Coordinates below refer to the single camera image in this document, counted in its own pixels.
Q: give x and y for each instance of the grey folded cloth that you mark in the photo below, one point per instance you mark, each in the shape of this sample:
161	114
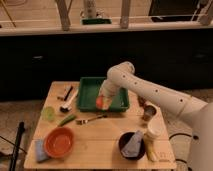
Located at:
132	147

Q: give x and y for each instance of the green plastic tray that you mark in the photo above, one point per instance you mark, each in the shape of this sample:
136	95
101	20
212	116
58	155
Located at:
88	91

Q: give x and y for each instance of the blue cloth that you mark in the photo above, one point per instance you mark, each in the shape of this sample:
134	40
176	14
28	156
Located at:
40	154

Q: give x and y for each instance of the green cucumber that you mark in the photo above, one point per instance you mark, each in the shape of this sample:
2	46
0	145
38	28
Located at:
66	120

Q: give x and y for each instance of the black pole stand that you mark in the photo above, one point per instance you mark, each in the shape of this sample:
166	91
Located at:
16	148

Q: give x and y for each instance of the red orange apple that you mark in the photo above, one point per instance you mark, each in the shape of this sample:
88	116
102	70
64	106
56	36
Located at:
99	102

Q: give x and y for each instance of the yellow banana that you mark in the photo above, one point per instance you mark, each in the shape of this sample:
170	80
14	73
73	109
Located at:
149	147

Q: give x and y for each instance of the black white spoon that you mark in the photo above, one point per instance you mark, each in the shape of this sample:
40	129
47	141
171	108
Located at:
67	105

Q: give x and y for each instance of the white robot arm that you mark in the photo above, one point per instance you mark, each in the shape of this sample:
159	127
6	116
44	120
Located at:
196	113

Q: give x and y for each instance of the green base background device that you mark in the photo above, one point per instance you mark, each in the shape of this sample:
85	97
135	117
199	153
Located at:
95	21

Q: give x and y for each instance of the black brown utensil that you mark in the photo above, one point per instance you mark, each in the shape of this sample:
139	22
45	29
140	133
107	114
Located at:
63	95

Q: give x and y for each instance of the dark round bowl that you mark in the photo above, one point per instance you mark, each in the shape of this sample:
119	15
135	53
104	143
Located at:
123	140

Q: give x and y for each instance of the white lidded jar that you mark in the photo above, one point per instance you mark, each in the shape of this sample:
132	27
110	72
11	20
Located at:
154	128

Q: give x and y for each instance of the metal cup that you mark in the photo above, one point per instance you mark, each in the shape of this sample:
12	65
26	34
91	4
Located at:
149	112

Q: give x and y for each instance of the brown dried fruit cluster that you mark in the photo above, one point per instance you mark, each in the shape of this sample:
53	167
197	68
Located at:
141	101

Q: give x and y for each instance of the orange bowl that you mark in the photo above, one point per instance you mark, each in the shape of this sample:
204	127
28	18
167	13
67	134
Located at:
59	142

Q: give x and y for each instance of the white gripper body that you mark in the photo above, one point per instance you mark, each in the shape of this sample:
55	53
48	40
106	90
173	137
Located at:
106	102

